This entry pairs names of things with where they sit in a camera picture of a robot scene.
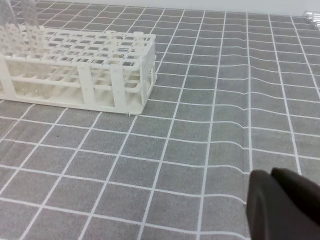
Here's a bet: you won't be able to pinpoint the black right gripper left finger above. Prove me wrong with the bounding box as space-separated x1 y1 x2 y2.
246 170 320 240

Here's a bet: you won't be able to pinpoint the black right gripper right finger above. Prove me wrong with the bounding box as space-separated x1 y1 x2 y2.
271 168 320 225

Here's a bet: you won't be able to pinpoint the grey checked tablecloth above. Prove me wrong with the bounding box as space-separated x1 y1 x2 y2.
0 0 320 240

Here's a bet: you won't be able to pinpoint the white test tube rack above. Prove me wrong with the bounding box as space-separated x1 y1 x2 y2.
0 26 157 115

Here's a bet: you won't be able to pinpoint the clear tube in rack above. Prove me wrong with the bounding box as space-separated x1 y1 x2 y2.
0 0 19 55
21 0 43 58

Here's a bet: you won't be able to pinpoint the clear tubes at table edge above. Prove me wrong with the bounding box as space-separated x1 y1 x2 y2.
303 10 320 29

